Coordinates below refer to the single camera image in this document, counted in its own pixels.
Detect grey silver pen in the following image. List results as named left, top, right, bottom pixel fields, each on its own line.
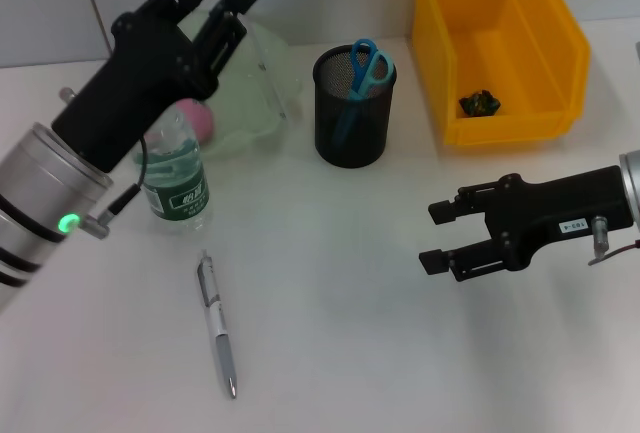
left=196, top=248, right=239, bottom=400

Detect black mesh pen holder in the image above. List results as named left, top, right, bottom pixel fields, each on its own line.
left=312, top=43, right=399, bottom=169

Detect blue scissors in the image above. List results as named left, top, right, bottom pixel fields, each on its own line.
left=332, top=38, right=391, bottom=148

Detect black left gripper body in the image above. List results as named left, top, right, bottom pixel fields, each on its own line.
left=51, top=11, right=222, bottom=175

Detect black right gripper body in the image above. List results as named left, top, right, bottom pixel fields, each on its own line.
left=483, top=165, right=634, bottom=273

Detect clear bottle green label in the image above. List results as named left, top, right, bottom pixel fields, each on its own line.
left=132, top=105, right=211, bottom=234

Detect pink toy peach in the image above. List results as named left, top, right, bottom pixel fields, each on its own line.
left=174, top=98, right=216, bottom=144

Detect transparent plastic ruler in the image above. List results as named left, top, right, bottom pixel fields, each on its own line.
left=212, top=0, right=294, bottom=129

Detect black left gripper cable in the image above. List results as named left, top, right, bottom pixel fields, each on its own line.
left=58, top=85, right=150, bottom=241

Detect translucent green fruit bowl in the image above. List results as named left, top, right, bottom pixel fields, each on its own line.
left=174, top=11, right=305, bottom=159

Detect yellow plastic bin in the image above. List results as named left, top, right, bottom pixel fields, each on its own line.
left=412, top=0, right=592, bottom=147

